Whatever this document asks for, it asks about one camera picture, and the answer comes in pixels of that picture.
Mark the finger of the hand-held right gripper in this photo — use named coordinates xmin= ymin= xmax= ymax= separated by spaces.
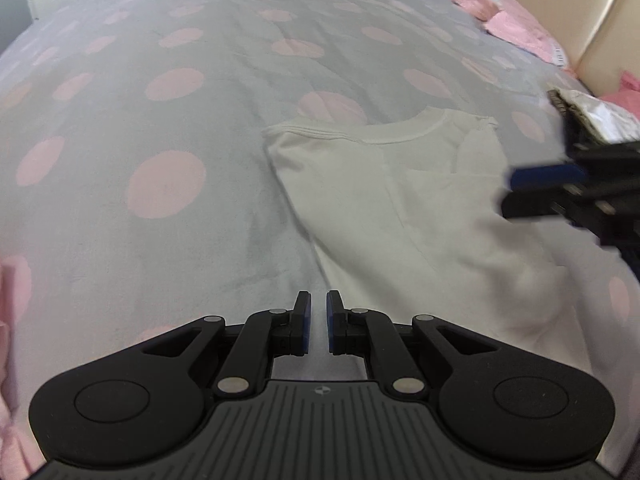
xmin=509 ymin=162 xmax=588 ymax=192
xmin=499 ymin=185 xmax=581 ymax=221

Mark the cream garment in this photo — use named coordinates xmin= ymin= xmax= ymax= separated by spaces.
xmin=555 ymin=89 xmax=640 ymax=143

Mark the beige padded headboard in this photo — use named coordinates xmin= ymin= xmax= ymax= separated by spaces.
xmin=450 ymin=0 xmax=640 ymax=111

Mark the white t-shirt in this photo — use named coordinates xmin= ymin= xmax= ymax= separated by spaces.
xmin=262 ymin=107 xmax=606 ymax=383

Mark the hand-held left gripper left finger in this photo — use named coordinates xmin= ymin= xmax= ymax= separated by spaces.
xmin=125 ymin=290 xmax=313 ymax=402

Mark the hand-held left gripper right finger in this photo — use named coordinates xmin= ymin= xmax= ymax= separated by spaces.
xmin=326 ymin=290 xmax=511 ymax=402

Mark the olive garment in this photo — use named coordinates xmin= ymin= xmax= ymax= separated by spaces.
xmin=547 ymin=89 xmax=576 ymax=113

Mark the grey pink-dotted bed sheet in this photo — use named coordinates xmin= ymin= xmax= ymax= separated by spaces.
xmin=0 ymin=0 xmax=640 ymax=476

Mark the pink clothes pile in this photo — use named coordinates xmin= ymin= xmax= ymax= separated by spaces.
xmin=482 ymin=7 xmax=573 ymax=67

